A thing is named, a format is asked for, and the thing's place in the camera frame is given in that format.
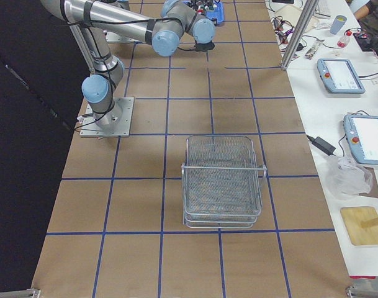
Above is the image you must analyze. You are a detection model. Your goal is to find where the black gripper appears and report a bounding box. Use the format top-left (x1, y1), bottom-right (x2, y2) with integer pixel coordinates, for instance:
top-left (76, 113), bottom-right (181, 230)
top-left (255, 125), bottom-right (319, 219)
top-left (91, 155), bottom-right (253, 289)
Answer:
top-left (193, 42), bottom-right (215, 52)

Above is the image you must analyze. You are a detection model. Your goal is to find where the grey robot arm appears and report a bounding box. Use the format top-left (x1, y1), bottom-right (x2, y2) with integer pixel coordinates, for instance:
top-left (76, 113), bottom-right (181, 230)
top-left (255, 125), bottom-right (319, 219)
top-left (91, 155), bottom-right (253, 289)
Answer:
top-left (41, 0), bottom-right (215, 137)

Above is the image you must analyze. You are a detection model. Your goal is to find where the blue plastic tray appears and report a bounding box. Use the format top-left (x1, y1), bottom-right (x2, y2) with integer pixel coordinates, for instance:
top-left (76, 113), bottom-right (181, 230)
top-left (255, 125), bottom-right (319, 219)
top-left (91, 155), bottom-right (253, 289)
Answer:
top-left (205, 1), bottom-right (225, 26)

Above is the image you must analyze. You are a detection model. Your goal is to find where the far teach pendant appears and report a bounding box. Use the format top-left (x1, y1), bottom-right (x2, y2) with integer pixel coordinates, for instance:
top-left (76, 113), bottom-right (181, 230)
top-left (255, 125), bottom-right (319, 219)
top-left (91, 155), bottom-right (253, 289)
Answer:
top-left (317, 58), bottom-right (366, 94)

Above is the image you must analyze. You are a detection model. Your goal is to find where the teach pendant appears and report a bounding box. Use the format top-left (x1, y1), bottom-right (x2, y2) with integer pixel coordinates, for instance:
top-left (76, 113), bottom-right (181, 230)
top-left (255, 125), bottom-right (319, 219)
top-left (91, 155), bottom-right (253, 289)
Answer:
top-left (343, 114), bottom-right (378, 165)
top-left (317, 58), bottom-right (366, 94)

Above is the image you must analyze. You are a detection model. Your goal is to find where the blue grey cup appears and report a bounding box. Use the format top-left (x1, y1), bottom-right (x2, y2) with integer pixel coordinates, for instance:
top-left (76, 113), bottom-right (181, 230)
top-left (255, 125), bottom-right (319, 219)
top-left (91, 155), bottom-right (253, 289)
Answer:
top-left (330, 15), bottom-right (347, 35)

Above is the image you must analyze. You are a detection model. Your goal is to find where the plastic water bottle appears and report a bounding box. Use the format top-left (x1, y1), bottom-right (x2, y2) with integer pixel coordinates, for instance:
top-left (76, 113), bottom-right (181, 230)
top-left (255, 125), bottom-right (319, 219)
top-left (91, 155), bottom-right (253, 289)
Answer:
top-left (336, 30), bottom-right (353, 50)

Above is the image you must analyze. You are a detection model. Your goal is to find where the black power adapter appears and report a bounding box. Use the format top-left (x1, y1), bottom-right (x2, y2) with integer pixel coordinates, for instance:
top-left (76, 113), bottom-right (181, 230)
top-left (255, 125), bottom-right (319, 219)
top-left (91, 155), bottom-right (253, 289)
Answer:
top-left (306, 135), bottom-right (336, 156)

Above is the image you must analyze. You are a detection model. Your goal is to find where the near teach pendant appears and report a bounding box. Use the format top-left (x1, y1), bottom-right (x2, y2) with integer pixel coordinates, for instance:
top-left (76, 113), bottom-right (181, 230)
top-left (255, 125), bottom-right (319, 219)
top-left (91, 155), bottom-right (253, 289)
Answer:
top-left (343, 114), bottom-right (378, 165)

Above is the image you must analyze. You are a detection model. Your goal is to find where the clear plastic bag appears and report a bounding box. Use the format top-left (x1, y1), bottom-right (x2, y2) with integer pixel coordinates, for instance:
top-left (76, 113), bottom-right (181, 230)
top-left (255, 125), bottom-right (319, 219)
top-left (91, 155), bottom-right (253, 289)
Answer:
top-left (320, 156), bottom-right (374, 200)

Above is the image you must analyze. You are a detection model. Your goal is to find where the wooden board stand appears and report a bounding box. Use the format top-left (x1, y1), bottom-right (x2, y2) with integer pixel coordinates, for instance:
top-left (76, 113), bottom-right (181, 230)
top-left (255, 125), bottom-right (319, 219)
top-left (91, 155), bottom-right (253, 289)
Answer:
top-left (340, 206), bottom-right (378, 246)

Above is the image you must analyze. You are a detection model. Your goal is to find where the black cable bundle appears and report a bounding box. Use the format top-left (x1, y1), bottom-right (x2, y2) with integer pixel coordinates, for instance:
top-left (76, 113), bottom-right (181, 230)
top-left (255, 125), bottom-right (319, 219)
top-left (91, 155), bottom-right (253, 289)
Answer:
top-left (271, 15), bottom-right (304, 52)

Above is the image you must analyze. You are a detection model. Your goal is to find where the aluminium frame post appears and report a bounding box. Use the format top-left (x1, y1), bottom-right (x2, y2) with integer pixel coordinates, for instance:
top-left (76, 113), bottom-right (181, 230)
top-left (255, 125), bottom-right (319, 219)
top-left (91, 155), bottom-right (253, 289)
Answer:
top-left (281, 0), bottom-right (318, 70)

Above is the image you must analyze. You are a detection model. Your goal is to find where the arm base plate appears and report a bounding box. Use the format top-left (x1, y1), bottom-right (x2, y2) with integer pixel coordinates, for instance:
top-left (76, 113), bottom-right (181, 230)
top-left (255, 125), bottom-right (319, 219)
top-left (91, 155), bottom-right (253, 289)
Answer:
top-left (79, 97), bottom-right (135, 138)

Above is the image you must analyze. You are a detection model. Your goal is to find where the wire mesh shelf basket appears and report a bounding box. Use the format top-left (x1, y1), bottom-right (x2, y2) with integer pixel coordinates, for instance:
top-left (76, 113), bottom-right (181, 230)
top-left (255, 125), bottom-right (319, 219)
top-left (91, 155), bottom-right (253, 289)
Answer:
top-left (181, 135), bottom-right (267, 228)

